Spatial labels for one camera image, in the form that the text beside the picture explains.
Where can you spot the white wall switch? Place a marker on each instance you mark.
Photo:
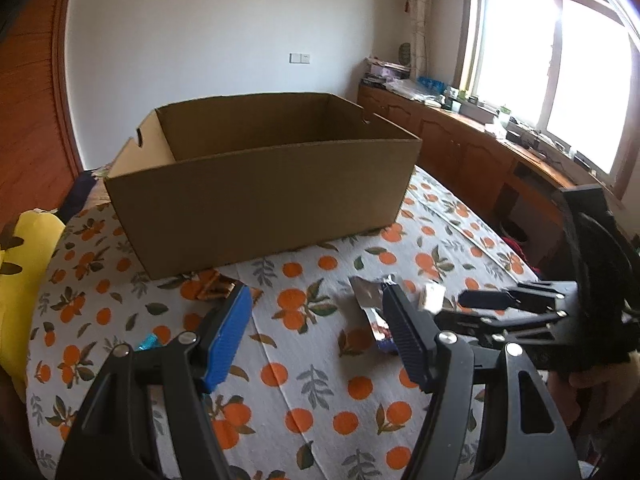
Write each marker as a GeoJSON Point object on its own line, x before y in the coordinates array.
{"type": "Point", "coordinates": [300, 58]}

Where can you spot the pale patterned curtain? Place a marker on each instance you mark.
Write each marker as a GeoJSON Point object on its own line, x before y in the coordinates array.
{"type": "Point", "coordinates": [417, 20]}

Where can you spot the wood-framed window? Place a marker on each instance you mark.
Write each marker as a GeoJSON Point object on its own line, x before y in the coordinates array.
{"type": "Point", "coordinates": [525, 35]}

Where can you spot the yellow plush toy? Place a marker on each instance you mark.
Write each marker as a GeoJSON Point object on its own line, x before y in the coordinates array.
{"type": "Point", "coordinates": [25, 260]}

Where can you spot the brown cardboard box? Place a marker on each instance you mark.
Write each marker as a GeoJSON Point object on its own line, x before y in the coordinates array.
{"type": "Point", "coordinates": [250, 210]}

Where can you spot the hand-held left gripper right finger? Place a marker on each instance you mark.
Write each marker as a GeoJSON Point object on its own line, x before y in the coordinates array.
{"type": "Point", "coordinates": [405, 335]}

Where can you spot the round hand fan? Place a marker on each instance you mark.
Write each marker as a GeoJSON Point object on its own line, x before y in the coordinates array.
{"type": "Point", "coordinates": [404, 52]}

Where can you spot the stack of pink boxes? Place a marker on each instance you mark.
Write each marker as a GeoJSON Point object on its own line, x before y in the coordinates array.
{"type": "Point", "coordinates": [385, 71]}

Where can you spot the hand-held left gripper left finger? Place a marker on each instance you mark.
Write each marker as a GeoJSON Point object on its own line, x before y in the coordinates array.
{"type": "Point", "coordinates": [227, 340]}

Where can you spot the row of blue bottles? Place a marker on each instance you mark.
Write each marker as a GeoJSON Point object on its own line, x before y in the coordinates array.
{"type": "Point", "coordinates": [431, 82]}

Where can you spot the person's right hand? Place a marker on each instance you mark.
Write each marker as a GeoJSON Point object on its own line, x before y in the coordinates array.
{"type": "Point", "coordinates": [589, 387]}

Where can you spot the orange fruit print tablecloth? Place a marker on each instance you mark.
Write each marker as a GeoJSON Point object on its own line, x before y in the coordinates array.
{"type": "Point", "coordinates": [310, 385]}

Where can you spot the small silver snack packet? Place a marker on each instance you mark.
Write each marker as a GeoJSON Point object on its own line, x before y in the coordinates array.
{"type": "Point", "coordinates": [432, 296]}

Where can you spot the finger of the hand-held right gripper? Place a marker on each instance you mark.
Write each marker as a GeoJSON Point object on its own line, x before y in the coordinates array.
{"type": "Point", "coordinates": [500, 321]}
{"type": "Point", "coordinates": [487, 300]}

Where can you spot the orange brown snack packet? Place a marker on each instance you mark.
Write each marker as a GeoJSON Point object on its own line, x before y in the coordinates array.
{"type": "Point", "coordinates": [215, 290]}

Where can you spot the wooden slatted wardrobe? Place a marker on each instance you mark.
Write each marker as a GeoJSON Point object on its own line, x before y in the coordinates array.
{"type": "Point", "coordinates": [30, 110]}

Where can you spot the blue candy wrapper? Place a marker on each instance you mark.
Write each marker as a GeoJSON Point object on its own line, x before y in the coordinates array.
{"type": "Point", "coordinates": [147, 342]}

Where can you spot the green capped bottle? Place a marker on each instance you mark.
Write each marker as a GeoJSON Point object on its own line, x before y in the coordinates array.
{"type": "Point", "coordinates": [504, 114]}

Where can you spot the clear plastic bags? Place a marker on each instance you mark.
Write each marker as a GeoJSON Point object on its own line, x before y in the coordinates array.
{"type": "Point", "coordinates": [415, 91]}

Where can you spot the large silver foil snack packet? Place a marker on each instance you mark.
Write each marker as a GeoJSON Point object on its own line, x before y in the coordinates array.
{"type": "Point", "coordinates": [367, 300]}

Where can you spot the navy blanket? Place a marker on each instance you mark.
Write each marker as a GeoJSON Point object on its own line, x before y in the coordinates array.
{"type": "Point", "coordinates": [82, 190]}

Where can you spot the long wooden cabinet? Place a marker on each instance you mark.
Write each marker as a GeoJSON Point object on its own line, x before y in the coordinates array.
{"type": "Point", "coordinates": [450, 140]}

